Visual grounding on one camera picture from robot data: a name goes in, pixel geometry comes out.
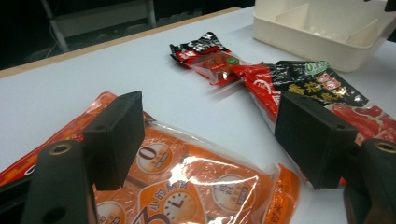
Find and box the grey metal stand frame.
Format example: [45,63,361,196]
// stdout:
[40,0,158,54]

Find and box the small red black snack packet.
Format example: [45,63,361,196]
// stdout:
[169,31,247,87]

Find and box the white plastic bin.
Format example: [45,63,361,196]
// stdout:
[252,0,396,73]

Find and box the orange seasoning packet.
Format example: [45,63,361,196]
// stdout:
[0,91,301,224]

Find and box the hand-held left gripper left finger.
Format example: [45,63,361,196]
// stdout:
[82,91,146,191]

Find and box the large red black sauce packet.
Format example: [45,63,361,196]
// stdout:
[230,60,396,147]

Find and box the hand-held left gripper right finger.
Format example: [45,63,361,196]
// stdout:
[274,91,360,190]

